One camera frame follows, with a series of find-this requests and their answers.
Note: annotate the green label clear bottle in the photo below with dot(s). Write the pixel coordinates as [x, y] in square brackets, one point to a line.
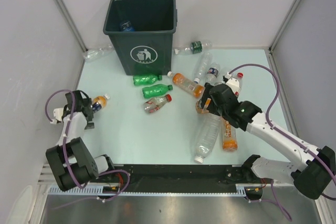
[194, 47]

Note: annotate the dark green plastic bin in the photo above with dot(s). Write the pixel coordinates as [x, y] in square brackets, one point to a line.
[148, 49]

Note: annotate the pepsi label clear bottle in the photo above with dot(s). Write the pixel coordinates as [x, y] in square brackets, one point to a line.
[212, 73]

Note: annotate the red cap crushed bottle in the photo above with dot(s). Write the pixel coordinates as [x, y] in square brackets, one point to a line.
[155, 103]

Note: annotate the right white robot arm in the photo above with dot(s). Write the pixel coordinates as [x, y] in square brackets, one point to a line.
[309, 168]

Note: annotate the orange juice bottle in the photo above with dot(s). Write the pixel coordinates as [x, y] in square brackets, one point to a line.
[202, 109]

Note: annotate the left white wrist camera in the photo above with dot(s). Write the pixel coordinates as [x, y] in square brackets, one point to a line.
[59, 114]

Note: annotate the red label water bottle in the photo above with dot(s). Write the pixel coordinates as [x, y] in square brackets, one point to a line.
[239, 78]

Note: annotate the large clear bottle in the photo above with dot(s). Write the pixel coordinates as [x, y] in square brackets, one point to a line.
[205, 136]

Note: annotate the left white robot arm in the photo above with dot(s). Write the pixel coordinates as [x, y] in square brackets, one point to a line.
[70, 161]

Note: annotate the orange tea bottle white cap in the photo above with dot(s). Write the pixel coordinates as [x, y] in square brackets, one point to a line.
[186, 84]

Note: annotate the crushed clear bottle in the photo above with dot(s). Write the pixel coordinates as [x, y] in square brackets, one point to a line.
[97, 53]

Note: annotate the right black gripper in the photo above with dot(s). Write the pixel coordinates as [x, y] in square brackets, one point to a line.
[203, 99]

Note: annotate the yellow navy milk tea bottle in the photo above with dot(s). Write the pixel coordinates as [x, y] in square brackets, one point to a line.
[99, 102]

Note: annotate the blue label water bottle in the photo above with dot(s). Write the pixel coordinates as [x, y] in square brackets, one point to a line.
[126, 25]

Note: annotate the clear bottle white cap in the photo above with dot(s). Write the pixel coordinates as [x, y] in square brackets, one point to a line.
[202, 66]

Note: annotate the green bottle near bin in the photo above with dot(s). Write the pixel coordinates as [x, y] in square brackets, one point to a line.
[146, 79]

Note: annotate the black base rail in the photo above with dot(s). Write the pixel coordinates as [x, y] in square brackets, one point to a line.
[187, 178]

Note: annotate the orange jasmine tea bottle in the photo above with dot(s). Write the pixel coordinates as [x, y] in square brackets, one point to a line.
[229, 139]

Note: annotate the green bottle with cap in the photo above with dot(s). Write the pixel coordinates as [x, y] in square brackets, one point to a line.
[156, 90]

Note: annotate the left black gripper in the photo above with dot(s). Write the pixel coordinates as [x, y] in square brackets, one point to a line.
[87, 103]

